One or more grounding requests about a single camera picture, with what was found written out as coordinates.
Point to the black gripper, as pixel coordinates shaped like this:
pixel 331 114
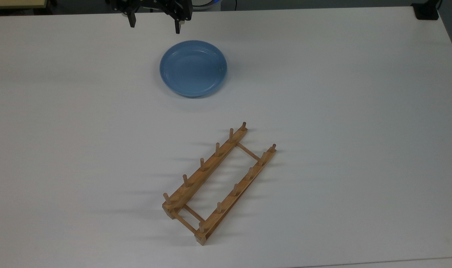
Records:
pixel 151 4

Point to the blue round plate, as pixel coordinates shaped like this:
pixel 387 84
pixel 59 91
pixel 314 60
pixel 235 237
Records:
pixel 193 69

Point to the wooden plate rack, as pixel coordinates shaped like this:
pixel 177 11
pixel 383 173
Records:
pixel 190 190

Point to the beige board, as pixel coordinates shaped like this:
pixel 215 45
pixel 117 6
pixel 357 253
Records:
pixel 15 3

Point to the black table clamp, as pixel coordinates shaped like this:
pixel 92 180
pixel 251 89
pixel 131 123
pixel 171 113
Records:
pixel 426 10

